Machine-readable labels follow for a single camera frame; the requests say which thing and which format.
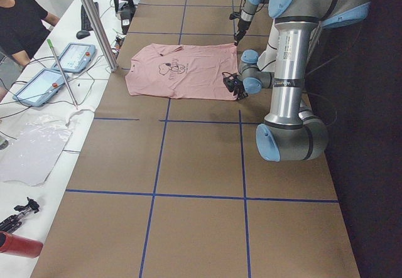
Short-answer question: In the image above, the red cylinder bottle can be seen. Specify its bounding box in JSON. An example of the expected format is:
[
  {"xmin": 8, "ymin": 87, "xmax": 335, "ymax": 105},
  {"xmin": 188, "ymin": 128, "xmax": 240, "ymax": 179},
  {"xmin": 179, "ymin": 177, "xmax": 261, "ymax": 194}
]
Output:
[{"xmin": 1, "ymin": 232, "xmax": 43, "ymax": 259}]

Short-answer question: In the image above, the pink snoopy t-shirt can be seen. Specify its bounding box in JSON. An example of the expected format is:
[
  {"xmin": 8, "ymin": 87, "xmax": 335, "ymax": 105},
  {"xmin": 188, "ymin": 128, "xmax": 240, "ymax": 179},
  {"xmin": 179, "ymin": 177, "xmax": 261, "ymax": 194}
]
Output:
[{"xmin": 125, "ymin": 43, "xmax": 237, "ymax": 101}]

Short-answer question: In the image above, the upper blue teach pendant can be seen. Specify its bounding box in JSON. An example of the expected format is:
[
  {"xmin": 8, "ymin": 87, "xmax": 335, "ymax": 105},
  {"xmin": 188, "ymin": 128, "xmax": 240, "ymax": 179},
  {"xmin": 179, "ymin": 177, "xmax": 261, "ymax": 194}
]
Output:
[{"xmin": 58, "ymin": 43, "xmax": 96, "ymax": 73}]

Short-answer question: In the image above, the black keyboard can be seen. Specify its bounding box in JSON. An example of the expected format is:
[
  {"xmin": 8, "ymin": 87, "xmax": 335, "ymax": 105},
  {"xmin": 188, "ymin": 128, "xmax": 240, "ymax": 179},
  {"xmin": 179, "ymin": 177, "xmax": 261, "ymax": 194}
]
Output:
[{"xmin": 80, "ymin": 5, "xmax": 93, "ymax": 31}]

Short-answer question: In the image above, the black computer mouse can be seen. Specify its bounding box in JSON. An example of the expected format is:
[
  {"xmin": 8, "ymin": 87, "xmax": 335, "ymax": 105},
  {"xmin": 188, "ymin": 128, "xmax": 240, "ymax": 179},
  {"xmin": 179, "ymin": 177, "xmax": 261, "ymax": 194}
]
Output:
[{"xmin": 76, "ymin": 30, "xmax": 90, "ymax": 40}]

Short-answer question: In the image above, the blue teach pendant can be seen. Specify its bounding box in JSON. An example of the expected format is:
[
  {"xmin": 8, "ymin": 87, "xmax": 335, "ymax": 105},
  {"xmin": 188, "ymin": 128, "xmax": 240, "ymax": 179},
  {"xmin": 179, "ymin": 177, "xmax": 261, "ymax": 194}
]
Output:
[
  {"xmin": 13, "ymin": 68, "xmax": 65, "ymax": 107},
  {"xmin": 58, "ymin": 43, "xmax": 96, "ymax": 73}
]

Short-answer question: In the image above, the clear plastic bag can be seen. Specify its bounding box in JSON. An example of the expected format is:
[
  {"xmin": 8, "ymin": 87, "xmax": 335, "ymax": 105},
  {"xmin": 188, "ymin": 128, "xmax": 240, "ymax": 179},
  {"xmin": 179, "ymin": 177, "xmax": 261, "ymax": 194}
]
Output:
[{"xmin": 1, "ymin": 115, "xmax": 72, "ymax": 186}]

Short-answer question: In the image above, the aluminium frame post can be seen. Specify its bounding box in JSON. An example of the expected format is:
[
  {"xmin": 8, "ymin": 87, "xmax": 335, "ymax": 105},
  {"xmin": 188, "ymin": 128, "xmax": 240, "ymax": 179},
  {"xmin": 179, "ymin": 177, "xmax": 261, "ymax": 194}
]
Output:
[{"xmin": 81, "ymin": 0, "xmax": 117, "ymax": 72}]

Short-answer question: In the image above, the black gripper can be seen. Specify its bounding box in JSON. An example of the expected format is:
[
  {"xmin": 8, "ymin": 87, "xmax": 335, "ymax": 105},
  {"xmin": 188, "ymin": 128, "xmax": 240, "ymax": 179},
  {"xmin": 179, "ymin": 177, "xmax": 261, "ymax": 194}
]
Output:
[
  {"xmin": 227, "ymin": 75, "xmax": 248, "ymax": 100},
  {"xmin": 233, "ymin": 18, "xmax": 250, "ymax": 46}
]

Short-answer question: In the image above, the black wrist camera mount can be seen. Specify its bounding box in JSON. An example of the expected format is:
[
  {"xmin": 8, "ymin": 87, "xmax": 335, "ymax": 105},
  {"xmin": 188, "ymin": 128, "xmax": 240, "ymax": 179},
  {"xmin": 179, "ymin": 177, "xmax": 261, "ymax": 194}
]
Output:
[
  {"xmin": 229, "ymin": 11, "xmax": 241, "ymax": 21},
  {"xmin": 222, "ymin": 72, "xmax": 237, "ymax": 91}
]

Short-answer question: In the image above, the long metal grabber rod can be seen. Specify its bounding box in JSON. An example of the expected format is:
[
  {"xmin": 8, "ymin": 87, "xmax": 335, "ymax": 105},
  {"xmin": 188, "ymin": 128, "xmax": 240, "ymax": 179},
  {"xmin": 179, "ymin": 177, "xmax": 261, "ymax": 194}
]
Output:
[{"xmin": 46, "ymin": 39, "xmax": 95, "ymax": 127}]

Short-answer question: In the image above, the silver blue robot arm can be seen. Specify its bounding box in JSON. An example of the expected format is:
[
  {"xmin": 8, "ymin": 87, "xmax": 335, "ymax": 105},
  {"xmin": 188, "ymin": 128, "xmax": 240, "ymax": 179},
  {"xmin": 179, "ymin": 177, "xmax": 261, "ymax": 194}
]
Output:
[
  {"xmin": 223, "ymin": 0, "xmax": 370, "ymax": 162},
  {"xmin": 229, "ymin": 0, "xmax": 269, "ymax": 46}
]

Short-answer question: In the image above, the person in black shirt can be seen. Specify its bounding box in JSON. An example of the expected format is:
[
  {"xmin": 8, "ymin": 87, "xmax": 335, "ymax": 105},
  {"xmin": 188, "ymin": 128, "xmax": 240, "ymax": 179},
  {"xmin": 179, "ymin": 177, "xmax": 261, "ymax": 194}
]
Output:
[{"xmin": 0, "ymin": 0, "xmax": 61, "ymax": 103}]

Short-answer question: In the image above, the lower blue teach pendant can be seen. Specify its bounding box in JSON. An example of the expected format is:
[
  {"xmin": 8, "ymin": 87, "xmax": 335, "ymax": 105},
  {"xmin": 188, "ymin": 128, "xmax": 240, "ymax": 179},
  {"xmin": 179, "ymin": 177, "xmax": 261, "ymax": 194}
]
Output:
[{"xmin": 13, "ymin": 68, "xmax": 65, "ymax": 107}]

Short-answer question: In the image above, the black hand tool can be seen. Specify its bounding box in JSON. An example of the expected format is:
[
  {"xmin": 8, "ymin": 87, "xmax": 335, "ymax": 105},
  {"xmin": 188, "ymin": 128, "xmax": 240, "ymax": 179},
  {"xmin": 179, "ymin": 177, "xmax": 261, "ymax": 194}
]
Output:
[{"xmin": 1, "ymin": 197, "xmax": 40, "ymax": 233}]

